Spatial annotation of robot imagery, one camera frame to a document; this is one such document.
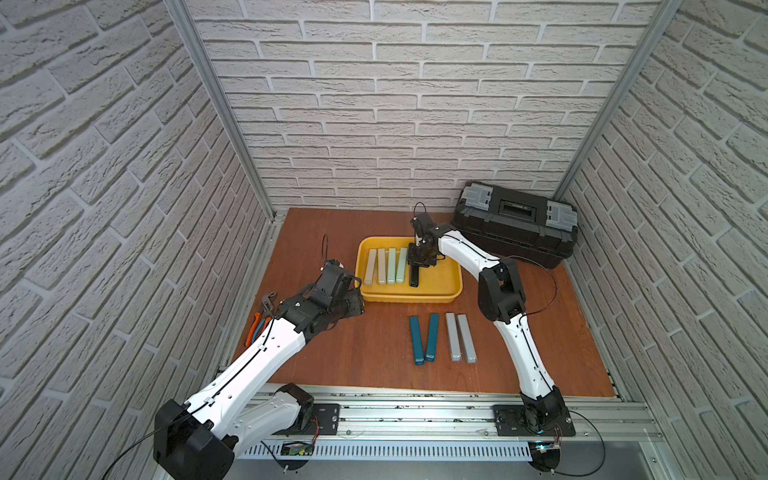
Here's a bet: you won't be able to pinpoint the black folding pruner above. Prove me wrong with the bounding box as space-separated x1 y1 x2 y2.
409 265 420 288

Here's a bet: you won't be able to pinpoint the teal pruner right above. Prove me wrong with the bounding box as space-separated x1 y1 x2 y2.
425 313 440 362

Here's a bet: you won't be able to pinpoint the grey pruner right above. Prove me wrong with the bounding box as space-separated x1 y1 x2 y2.
458 314 477 364

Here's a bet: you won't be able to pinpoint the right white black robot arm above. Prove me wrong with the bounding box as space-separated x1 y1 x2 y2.
407 212 571 434

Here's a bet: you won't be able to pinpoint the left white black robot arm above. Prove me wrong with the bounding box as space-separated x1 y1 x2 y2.
152 260 364 479

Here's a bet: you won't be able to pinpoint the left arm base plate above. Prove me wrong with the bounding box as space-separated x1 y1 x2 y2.
284 403 341 436

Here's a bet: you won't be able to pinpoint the grey pruner left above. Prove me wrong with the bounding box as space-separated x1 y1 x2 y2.
445 313 462 362

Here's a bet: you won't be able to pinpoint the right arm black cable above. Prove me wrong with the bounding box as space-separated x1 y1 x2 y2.
411 201 608 479

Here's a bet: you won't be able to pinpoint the yellow plastic tray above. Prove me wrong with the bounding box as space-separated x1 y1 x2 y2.
355 236 463 303

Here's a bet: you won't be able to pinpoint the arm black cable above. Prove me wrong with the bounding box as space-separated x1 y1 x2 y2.
411 201 608 479
98 233 331 480

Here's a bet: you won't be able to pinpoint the grey pruner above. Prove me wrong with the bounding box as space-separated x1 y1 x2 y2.
445 313 462 362
458 314 477 364

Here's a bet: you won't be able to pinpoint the left aluminium corner post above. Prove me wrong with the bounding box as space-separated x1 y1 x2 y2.
166 0 276 221

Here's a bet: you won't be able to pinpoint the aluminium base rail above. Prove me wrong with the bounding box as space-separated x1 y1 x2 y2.
234 387 664 472

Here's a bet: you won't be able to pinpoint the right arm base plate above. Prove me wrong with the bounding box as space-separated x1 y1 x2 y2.
492 404 576 437

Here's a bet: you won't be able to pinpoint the right aluminium corner post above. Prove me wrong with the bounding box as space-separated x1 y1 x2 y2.
552 0 683 201

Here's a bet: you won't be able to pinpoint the black plastic toolbox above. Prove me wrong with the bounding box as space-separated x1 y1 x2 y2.
452 182 579 269

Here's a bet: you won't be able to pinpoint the aluminium corner post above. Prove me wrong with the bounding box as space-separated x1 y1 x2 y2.
166 0 276 221
552 0 683 201

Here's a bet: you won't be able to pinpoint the orange handled pliers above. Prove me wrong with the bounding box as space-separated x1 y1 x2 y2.
244 291 276 348

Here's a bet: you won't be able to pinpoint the teal pruner left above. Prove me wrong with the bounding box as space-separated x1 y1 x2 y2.
409 316 425 365

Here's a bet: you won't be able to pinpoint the teal pruner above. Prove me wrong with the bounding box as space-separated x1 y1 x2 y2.
425 313 440 362
409 316 425 365

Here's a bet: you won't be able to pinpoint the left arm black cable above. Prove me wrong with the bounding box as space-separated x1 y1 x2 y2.
98 233 331 480

